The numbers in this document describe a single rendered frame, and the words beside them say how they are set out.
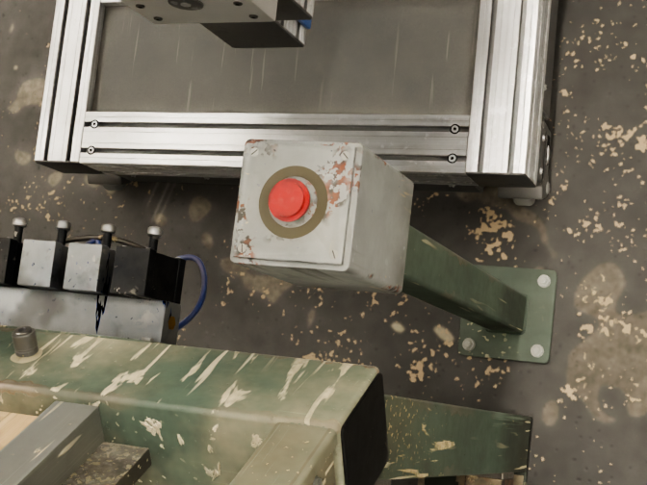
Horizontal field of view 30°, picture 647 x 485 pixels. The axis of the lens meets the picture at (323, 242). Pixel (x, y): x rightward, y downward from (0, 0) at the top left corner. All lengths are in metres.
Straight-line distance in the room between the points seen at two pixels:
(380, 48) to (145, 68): 0.42
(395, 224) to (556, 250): 0.81
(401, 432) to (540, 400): 0.70
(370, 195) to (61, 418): 0.37
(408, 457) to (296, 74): 0.82
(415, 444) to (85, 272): 0.42
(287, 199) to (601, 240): 0.96
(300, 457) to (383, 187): 0.28
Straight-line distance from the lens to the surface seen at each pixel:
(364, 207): 1.11
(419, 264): 1.39
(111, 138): 2.05
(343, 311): 2.07
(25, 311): 1.46
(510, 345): 1.97
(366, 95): 1.90
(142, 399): 1.18
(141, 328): 1.37
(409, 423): 1.31
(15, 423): 1.25
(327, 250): 1.08
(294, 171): 1.11
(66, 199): 2.35
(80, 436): 1.18
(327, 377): 1.17
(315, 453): 1.06
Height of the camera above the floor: 1.93
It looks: 67 degrees down
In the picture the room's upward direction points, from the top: 65 degrees counter-clockwise
